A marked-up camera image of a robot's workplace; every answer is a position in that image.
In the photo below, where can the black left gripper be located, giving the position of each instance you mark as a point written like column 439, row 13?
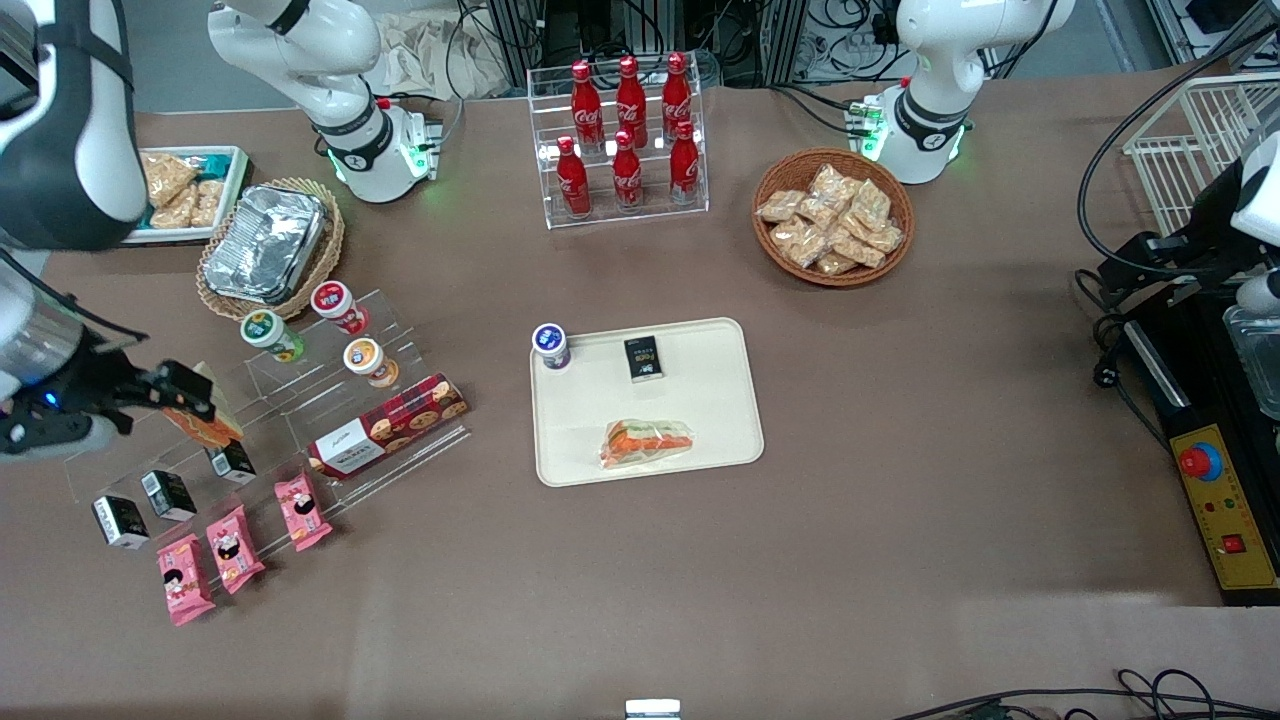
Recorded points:
column 1203, row 246

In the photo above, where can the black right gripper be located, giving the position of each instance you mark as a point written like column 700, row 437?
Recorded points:
column 96, row 381

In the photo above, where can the sandwich with pale bread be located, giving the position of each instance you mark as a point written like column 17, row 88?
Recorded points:
column 645, row 443

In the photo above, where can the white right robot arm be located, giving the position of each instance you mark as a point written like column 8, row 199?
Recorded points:
column 340, row 60

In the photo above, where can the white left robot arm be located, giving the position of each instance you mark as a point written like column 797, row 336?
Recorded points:
column 940, row 60

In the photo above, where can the beige plastic serving tray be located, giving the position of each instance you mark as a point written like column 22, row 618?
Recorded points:
column 700, row 400

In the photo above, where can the orange snack packet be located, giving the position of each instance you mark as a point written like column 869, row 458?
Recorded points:
column 215, row 430

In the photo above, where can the small black barcode box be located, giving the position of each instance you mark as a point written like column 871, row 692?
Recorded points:
column 168, row 495
column 233, row 463
column 645, row 358
column 120, row 522

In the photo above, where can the stainless steel food pan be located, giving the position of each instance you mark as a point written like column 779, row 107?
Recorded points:
column 1258, row 360

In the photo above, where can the green-capped drink bottle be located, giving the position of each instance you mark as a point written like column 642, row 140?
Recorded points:
column 270, row 335

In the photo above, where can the clear acrylic tiered display stand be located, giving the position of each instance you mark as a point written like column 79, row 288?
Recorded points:
column 290, row 410

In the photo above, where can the pink cartoon snack packet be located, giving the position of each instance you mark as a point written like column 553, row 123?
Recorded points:
column 185, row 580
column 303, row 510
column 235, row 548

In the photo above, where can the aluminium foil food container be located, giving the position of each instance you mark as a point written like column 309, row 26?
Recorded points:
column 265, row 245

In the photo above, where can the bagged brown snack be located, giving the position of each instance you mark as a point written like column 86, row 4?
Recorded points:
column 172, row 212
column 165, row 172
column 210, row 202

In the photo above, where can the red-capped drink bottle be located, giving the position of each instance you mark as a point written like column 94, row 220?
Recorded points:
column 338, row 305

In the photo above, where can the orange-capped drink bottle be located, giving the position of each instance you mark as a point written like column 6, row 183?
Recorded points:
column 368, row 360

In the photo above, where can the oval wicker basket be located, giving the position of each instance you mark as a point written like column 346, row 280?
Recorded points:
column 330, row 260

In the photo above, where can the red plaid cookie box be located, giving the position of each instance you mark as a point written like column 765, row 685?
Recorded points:
column 385, row 428

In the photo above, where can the white tub with teal inside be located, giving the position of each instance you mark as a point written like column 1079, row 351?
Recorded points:
column 235, row 180

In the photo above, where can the clear-wrapped beige snack pack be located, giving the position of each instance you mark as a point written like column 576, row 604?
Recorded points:
column 835, row 263
column 822, row 213
column 828, row 182
column 778, row 207
column 887, row 238
column 858, row 246
column 795, row 240
column 870, row 203

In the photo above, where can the white green-lit connector block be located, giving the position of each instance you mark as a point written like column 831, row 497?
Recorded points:
column 865, row 122
column 422, row 140

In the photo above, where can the round brown wicker basket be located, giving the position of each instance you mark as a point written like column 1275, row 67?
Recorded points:
column 770, row 255

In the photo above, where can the blue-capped drink bottle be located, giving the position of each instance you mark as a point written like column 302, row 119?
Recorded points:
column 551, row 345

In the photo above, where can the crumpled white cloth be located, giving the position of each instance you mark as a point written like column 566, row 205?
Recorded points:
column 430, row 55

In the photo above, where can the red cola bottle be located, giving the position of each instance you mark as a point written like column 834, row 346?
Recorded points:
column 627, row 175
column 631, row 95
column 586, row 100
column 685, row 165
column 573, row 180
column 677, row 90

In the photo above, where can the clear acrylic bottle rack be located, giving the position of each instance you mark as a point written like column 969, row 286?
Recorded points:
column 650, row 215

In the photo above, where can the small white device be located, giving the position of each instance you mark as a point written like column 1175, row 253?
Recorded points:
column 652, row 710

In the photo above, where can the aluminium frame equipment rack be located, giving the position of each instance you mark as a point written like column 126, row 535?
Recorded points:
column 740, row 30

